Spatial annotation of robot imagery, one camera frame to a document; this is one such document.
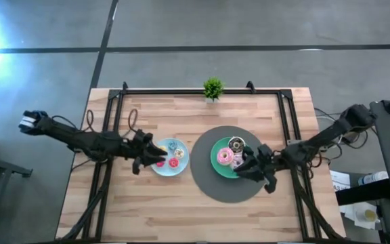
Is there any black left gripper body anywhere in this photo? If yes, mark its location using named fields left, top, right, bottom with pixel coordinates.
left=126, top=130, right=154, bottom=161

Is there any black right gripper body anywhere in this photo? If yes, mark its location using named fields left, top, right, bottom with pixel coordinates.
left=253, top=143, right=284, bottom=174

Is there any large lilac drizzled donut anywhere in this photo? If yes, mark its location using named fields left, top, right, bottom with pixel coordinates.
left=230, top=152, right=246, bottom=170

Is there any large chocolate iced donut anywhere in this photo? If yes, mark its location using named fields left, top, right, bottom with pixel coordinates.
left=227, top=136, right=246, bottom=154

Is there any large pink sprinkled donut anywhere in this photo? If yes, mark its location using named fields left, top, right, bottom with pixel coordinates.
left=216, top=146, right=235, bottom=167

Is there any light blue plate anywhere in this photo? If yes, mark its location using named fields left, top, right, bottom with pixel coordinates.
left=150, top=137, right=190, bottom=178

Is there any teal plate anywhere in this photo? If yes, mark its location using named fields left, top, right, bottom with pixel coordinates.
left=210, top=136, right=250, bottom=180

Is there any grey round placemat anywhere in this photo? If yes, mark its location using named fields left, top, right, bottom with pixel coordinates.
left=190, top=125, right=271, bottom=204

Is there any white printed paper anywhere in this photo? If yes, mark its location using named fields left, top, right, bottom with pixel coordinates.
left=330, top=169, right=351, bottom=192

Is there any green plant in white pot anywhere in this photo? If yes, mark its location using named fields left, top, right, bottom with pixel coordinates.
left=202, top=77, right=225, bottom=104

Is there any black power adapter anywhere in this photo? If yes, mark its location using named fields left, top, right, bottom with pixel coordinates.
left=342, top=132, right=360, bottom=144

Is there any white paper sheet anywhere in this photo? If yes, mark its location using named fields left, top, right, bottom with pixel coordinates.
left=341, top=202, right=381, bottom=230

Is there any black shelf board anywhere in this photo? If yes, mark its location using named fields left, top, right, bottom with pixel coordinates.
left=335, top=178, right=390, bottom=206

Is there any white bottle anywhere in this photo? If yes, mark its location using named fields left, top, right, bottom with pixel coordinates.
left=357, top=171, right=389, bottom=186

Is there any cup with yellow liquid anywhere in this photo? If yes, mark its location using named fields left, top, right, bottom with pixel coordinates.
left=364, top=209, right=378, bottom=223

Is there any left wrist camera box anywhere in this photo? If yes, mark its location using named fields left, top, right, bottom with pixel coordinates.
left=131, top=157, right=144, bottom=176

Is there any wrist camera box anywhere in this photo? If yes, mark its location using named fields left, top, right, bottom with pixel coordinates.
left=131, top=157, right=144, bottom=176
left=264, top=173, right=278, bottom=195

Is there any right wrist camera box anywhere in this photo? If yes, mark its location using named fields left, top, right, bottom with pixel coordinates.
left=264, top=173, right=278, bottom=195

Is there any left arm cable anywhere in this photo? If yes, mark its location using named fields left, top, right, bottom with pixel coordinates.
left=85, top=108, right=139, bottom=136

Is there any black metal table frame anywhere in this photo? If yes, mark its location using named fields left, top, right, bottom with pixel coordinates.
left=61, top=81, right=343, bottom=243

